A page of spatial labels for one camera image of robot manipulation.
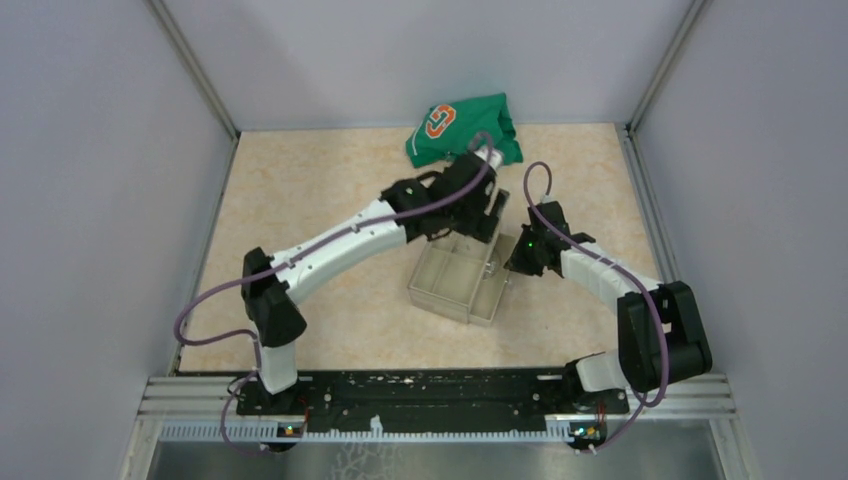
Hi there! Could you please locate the clear acrylic box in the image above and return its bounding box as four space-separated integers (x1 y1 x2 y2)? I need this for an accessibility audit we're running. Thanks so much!
407 233 502 324

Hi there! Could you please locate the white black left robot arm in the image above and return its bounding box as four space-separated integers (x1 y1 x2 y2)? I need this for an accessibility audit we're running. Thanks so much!
241 147 509 414

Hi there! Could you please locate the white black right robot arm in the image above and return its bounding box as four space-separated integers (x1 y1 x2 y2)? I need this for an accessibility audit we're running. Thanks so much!
505 201 713 412

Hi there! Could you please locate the green cloth orange logo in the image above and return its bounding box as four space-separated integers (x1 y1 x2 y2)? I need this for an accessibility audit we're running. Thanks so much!
405 93 524 168

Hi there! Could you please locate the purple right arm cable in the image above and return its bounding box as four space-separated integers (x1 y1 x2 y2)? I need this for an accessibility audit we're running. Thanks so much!
523 160 670 455

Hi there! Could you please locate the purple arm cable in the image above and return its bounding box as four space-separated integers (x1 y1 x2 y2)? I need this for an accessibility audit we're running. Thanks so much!
523 160 670 455
173 131 496 458

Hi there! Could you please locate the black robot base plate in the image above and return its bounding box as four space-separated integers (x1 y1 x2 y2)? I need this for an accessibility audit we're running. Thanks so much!
236 366 630 434

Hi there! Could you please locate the aluminium frame rail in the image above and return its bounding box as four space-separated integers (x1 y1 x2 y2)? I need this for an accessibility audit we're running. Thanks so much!
120 368 762 479

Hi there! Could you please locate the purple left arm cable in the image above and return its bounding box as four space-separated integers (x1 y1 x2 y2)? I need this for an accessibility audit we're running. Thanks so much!
173 131 496 458

